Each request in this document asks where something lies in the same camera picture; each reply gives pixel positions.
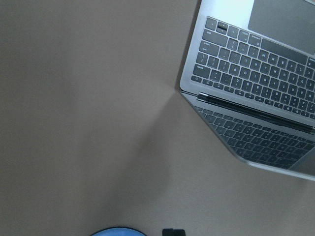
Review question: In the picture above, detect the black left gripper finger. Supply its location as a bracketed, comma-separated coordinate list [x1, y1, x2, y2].
[162, 229, 185, 236]

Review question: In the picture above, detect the silver laptop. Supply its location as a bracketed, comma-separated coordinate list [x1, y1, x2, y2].
[180, 0, 315, 180]

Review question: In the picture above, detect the blue desk lamp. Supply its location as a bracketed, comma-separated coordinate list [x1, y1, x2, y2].
[91, 227, 146, 236]

